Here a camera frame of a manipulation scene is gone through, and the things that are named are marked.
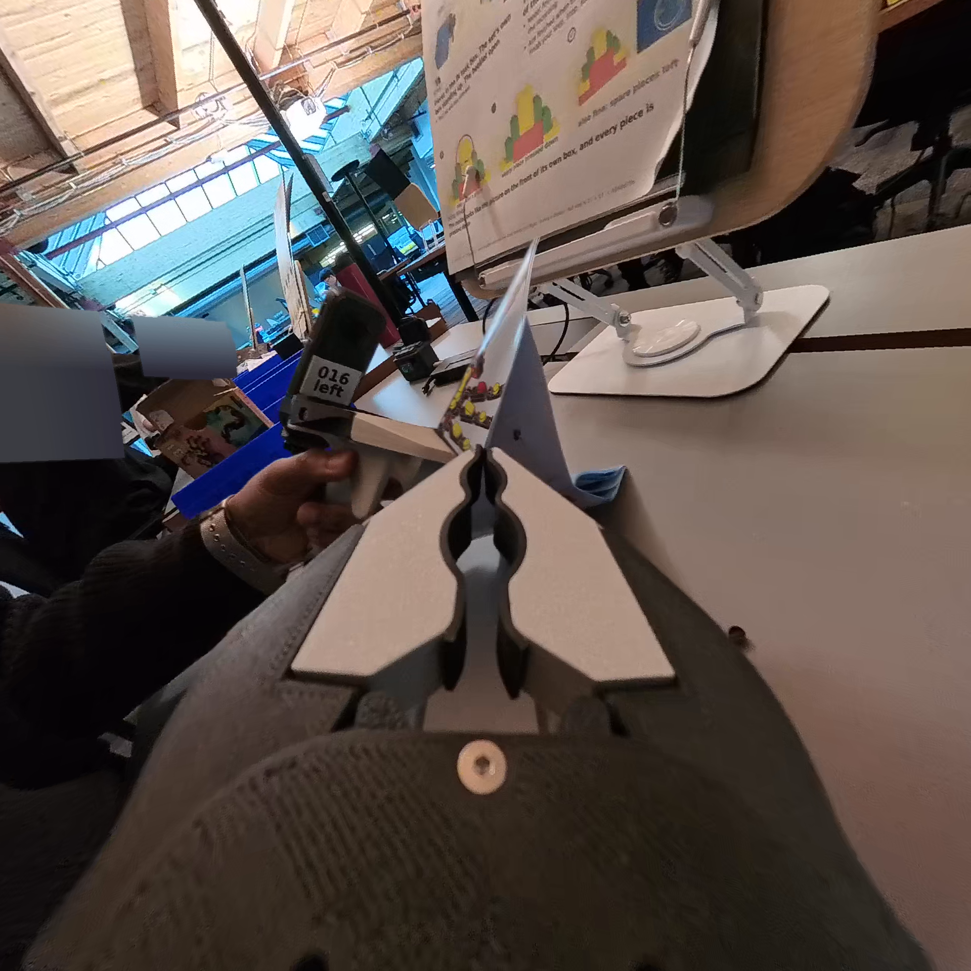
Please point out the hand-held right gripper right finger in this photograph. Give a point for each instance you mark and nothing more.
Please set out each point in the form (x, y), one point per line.
(592, 599)

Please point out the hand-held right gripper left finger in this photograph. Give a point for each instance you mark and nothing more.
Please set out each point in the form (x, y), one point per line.
(379, 599)

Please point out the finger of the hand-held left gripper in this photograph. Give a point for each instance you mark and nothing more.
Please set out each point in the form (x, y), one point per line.
(402, 436)
(406, 470)

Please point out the lego instruction booklet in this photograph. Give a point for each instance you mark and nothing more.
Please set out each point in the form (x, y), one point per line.
(523, 409)

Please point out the person's left forearm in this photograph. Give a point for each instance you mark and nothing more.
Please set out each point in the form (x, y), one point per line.
(114, 645)

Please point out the person's left hand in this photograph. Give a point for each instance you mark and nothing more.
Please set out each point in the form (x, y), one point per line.
(281, 508)

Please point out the black device with display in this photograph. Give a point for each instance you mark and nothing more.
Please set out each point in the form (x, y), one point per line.
(416, 362)

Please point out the blue plastic bin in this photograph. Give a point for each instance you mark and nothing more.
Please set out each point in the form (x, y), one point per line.
(269, 387)

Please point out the printed cardboard box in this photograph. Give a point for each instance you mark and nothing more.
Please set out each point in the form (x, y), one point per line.
(205, 432)

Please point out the blue bin with tag sticker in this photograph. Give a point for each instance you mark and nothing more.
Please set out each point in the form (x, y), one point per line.
(227, 470)

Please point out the white metal document stand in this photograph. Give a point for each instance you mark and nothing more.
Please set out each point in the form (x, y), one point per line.
(683, 364)

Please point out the black pole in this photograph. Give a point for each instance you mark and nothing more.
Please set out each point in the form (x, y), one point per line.
(258, 83)

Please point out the wooden stand board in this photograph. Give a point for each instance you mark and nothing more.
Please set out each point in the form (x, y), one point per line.
(819, 114)

